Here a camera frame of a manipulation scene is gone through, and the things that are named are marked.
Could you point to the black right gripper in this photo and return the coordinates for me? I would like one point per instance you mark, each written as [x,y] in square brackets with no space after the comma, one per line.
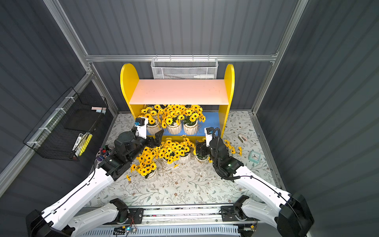
[206,148]

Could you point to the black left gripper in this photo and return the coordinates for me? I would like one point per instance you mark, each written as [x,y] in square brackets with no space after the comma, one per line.
[151,139]

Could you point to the sunflower pot top shelf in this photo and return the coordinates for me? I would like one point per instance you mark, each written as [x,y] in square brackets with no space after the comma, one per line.
[167,153]
[232,150]

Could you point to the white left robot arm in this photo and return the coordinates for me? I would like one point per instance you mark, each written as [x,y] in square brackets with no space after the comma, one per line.
[61,219]

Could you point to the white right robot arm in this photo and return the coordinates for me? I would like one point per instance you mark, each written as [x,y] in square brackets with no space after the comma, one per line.
[288,213]

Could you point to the yellow wooden shelf unit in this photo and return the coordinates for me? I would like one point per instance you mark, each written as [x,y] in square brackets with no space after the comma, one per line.
[138,93]

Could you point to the pen holder with markers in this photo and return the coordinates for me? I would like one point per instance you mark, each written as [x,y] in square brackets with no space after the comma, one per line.
[103,153]

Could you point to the yellow book in basket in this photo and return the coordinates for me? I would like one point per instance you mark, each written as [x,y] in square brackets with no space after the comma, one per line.
[80,145]

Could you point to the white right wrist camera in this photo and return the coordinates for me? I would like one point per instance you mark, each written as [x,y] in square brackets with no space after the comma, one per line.
[208,135]

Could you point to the white wire basket behind shelf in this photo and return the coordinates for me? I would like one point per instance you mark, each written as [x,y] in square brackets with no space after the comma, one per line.
[182,70]

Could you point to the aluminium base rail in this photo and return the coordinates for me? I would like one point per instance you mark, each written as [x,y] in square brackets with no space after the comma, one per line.
[203,220]

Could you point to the black wire wall basket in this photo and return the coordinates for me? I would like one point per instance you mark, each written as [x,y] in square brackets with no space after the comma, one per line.
[55,138]

